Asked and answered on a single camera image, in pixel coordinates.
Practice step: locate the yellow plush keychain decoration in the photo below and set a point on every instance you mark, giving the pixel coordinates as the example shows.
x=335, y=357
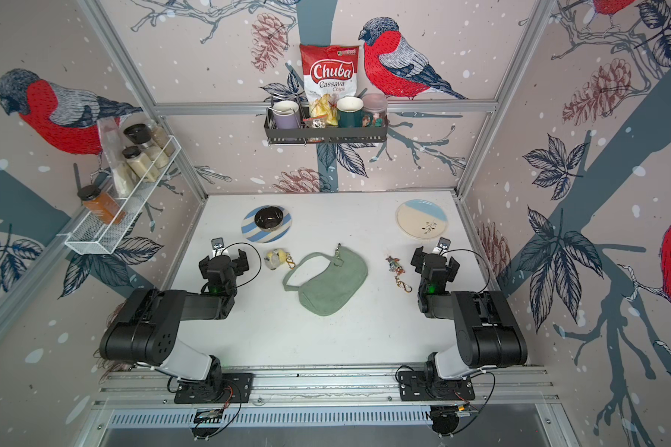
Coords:
x=277, y=258

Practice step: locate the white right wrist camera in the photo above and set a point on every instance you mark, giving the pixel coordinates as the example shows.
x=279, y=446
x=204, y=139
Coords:
x=442, y=246

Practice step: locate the green mug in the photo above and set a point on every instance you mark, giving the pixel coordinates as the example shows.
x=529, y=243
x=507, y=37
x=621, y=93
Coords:
x=350, y=112

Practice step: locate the dark metal wall shelf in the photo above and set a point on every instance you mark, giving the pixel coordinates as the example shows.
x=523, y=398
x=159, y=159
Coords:
x=305, y=135

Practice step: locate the green corduroy shoulder bag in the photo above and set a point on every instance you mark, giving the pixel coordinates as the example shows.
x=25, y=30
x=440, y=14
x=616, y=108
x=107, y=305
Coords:
x=326, y=293

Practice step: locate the cream and blue plate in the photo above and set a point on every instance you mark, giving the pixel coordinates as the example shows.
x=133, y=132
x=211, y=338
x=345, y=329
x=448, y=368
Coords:
x=421, y=219

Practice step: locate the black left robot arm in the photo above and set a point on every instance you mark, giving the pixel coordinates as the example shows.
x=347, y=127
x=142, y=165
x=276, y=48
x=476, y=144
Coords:
x=145, y=331

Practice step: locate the pink lidded jar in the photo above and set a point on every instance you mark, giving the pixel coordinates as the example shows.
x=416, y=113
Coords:
x=375, y=108

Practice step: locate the white wire wall rack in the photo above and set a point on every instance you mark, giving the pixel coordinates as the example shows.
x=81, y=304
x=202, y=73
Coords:
x=91, y=235

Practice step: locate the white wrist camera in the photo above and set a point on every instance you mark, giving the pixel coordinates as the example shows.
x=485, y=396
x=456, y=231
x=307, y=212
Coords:
x=442, y=246
x=218, y=246

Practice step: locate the orange spice jar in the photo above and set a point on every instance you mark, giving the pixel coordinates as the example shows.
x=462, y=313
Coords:
x=102, y=205

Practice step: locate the red fox figure keychain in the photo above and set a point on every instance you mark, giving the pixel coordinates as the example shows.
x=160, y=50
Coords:
x=397, y=269

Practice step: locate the clear plastic bag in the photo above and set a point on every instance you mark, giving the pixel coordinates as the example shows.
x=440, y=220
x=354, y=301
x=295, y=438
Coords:
x=123, y=176

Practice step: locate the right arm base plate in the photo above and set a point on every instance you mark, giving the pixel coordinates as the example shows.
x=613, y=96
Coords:
x=415, y=387

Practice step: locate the tall black lid spice jar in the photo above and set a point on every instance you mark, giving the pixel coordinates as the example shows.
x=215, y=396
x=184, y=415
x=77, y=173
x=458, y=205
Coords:
x=141, y=136

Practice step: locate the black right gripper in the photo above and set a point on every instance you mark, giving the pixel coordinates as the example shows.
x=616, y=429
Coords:
x=418, y=259

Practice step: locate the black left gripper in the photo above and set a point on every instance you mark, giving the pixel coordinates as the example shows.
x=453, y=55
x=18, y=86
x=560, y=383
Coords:
x=239, y=264

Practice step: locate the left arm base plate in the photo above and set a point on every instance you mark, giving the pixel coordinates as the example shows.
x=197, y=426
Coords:
x=233, y=388

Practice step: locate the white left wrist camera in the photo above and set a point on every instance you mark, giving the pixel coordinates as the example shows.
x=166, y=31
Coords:
x=218, y=246

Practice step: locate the red Chuba chips bag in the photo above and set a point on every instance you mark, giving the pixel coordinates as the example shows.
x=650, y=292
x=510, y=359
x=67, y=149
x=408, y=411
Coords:
x=330, y=70

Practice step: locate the blue striped plate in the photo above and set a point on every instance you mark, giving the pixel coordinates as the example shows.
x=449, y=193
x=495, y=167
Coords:
x=256, y=235

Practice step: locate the yellow snack packet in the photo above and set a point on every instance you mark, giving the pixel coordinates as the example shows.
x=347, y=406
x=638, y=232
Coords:
x=323, y=109

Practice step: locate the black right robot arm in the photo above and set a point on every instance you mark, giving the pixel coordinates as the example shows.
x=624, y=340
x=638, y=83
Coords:
x=487, y=333

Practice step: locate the dark ceramic bowl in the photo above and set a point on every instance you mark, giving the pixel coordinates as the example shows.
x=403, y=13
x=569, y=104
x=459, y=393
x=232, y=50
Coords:
x=269, y=218

